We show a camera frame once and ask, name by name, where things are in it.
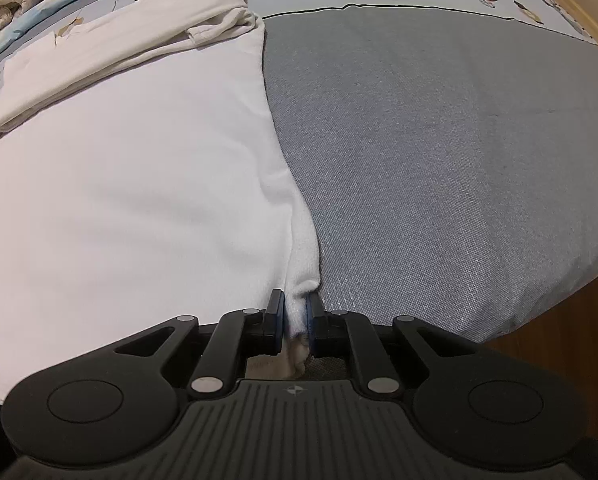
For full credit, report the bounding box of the wooden bed frame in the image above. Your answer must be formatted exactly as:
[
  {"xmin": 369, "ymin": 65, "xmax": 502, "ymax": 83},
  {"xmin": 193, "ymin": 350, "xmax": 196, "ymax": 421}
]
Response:
[{"xmin": 506, "ymin": 0, "xmax": 598, "ymax": 67}]

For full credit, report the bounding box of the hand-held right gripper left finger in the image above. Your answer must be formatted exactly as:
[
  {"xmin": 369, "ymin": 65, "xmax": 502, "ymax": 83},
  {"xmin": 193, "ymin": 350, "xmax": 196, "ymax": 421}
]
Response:
[{"xmin": 114, "ymin": 289, "xmax": 286, "ymax": 402}]

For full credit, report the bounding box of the light blue sheet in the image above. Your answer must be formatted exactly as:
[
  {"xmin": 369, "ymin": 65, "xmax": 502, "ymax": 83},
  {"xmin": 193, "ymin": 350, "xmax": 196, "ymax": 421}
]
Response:
[{"xmin": 0, "ymin": 0, "xmax": 147, "ymax": 67}]

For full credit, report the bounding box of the white shirt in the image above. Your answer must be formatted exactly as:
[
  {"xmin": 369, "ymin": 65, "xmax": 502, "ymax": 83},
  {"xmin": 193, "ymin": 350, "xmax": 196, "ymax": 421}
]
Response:
[{"xmin": 0, "ymin": 0, "xmax": 326, "ymax": 404}]

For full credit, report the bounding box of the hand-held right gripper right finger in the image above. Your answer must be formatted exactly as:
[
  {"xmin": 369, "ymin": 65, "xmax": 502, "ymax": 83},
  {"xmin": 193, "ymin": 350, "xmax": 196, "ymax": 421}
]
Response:
[{"xmin": 305, "ymin": 292, "xmax": 480, "ymax": 401}]

